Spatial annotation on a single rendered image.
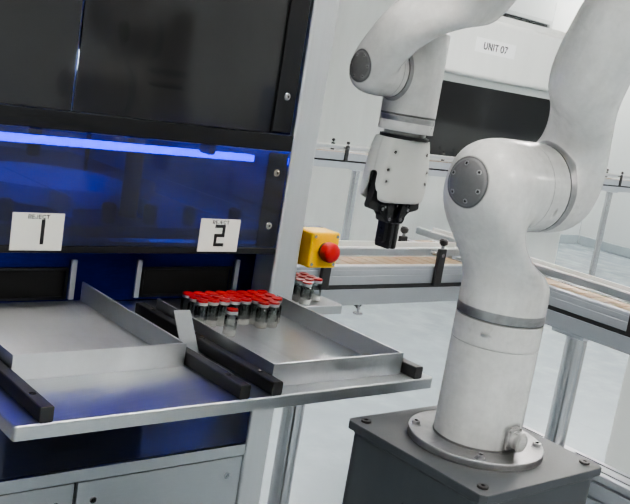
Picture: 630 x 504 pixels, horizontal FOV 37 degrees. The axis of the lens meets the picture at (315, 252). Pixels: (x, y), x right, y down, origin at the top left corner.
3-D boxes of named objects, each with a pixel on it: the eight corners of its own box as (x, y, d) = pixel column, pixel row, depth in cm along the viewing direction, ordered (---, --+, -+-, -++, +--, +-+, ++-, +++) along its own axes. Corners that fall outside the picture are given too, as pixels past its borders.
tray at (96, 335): (-73, 306, 145) (-71, 284, 144) (81, 301, 162) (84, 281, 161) (10, 381, 120) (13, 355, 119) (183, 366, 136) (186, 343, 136)
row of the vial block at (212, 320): (189, 324, 158) (193, 298, 157) (274, 320, 169) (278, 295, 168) (196, 328, 156) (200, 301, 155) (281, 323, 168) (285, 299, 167)
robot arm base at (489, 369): (570, 460, 130) (598, 333, 126) (481, 481, 117) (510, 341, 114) (468, 410, 144) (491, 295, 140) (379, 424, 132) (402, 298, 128)
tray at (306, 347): (154, 318, 159) (157, 298, 158) (276, 312, 175) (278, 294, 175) (270, 387, 133) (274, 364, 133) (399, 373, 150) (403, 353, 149)
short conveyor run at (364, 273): (261, 312, 189) (272, 236, 187) (219, 291, 201) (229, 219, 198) (480, 302, 234) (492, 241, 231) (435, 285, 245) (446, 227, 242)
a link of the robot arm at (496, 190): (562, 326, 127) (599, 152, 122) (473, 333, 115) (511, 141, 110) (494, 301, 136) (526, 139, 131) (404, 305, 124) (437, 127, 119)
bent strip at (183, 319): (168, 346, 144) (173, 310, 143) (184, 345, 146) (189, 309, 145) (218, 377, 134) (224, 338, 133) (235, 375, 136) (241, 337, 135)
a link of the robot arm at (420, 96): (403, 115, 134) (447, 121, 140) (420, 22, 132) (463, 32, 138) (365, 108, 141) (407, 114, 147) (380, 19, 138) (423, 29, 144)
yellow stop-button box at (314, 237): (285, 259, 187) (291, 224, 185) (313, 259, 191) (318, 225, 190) (308, 268, 181) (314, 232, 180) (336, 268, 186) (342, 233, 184)
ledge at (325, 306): (251, 296, 193) (253, 287, 193) (300, 295, 201) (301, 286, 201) (292, 316, 183) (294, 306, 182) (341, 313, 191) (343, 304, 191)
